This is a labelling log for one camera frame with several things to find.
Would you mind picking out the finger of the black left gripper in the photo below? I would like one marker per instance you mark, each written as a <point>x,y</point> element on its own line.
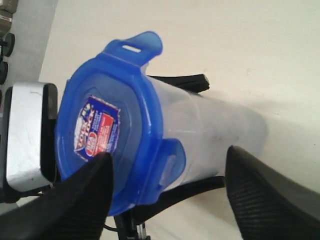
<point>192,83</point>

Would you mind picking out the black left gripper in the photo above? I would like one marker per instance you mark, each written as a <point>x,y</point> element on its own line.
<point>131,224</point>

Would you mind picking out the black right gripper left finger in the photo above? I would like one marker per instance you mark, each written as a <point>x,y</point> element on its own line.
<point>76,209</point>

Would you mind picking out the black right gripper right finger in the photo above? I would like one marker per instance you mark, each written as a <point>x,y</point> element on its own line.
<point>266,204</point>

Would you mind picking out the blue plastic container lid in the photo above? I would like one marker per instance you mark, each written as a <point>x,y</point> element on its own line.
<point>109,105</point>

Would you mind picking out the clear plastic container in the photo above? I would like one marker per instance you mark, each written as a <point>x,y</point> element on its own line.
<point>206,128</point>

